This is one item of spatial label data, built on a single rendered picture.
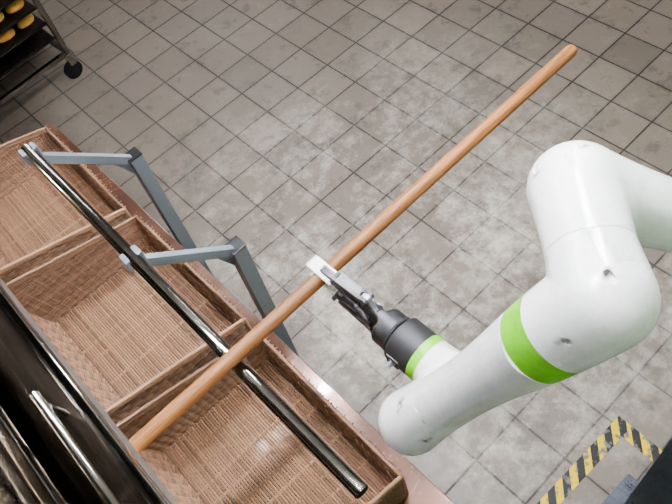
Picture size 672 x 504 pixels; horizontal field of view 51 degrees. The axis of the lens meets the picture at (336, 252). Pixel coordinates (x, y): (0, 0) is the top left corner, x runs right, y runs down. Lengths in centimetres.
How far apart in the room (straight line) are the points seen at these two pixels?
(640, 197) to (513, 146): 221
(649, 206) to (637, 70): 256
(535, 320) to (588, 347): 7
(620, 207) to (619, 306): 14
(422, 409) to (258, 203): 213
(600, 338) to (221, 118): 285
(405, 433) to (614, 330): 42
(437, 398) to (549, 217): 32
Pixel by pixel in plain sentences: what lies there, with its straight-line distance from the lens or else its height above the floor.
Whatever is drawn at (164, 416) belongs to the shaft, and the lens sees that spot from 132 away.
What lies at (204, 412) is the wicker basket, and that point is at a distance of 199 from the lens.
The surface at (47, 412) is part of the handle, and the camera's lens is 111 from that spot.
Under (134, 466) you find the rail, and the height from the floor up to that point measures 143.
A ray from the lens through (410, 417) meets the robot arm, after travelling 109.
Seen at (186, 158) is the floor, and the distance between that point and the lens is 338.
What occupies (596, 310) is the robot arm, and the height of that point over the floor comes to 165.
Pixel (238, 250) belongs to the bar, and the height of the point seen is 95.
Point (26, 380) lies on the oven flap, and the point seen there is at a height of 140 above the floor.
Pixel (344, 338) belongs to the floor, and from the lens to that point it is 265.
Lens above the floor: 235
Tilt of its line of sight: 55 degrees down
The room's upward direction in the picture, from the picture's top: 16 degrees counter-clockwise
